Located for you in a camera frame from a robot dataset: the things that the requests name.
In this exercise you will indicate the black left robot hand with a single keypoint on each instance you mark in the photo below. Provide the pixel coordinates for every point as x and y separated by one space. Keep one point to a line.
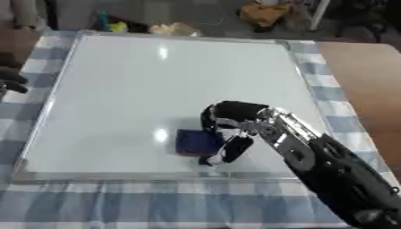
10 76

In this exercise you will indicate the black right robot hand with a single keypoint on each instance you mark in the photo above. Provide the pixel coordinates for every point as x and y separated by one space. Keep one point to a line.
232 125

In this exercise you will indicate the blue whiteboard eraser brush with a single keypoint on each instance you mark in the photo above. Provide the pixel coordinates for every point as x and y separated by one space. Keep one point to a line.
194 142

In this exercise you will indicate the silver and black right robot arm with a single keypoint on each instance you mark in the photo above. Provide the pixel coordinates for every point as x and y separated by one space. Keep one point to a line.
323 161

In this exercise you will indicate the crumpled tan paper bag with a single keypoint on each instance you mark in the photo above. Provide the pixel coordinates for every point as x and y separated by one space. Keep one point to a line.
175 29

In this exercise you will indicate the yellow and teal object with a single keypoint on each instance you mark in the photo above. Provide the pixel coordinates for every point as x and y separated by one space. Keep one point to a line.
112 23

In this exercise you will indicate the orange bag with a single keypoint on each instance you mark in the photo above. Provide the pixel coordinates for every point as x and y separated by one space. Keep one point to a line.
263 13

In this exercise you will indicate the white pole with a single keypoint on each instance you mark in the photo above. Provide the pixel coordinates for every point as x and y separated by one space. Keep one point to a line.
319 13

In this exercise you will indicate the white whiteboard with silver frame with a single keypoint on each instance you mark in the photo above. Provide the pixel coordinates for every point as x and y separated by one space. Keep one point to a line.
130 89

